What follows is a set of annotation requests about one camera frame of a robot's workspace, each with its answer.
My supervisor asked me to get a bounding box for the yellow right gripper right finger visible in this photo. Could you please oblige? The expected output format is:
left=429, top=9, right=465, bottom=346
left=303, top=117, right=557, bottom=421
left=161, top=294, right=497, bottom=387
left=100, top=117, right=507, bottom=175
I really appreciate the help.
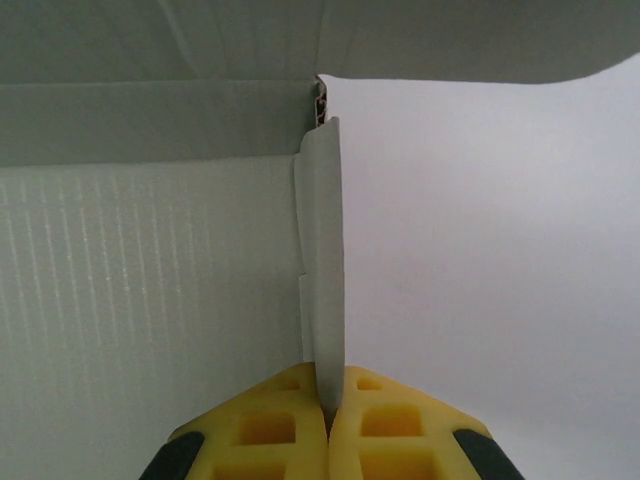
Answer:
left=328, top=364, right=521, bottom=480

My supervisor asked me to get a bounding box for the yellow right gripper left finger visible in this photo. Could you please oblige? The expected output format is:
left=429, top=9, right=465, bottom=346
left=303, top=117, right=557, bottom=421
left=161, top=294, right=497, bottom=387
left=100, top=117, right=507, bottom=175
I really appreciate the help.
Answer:
left=144, top=362, right=329, bottom=480

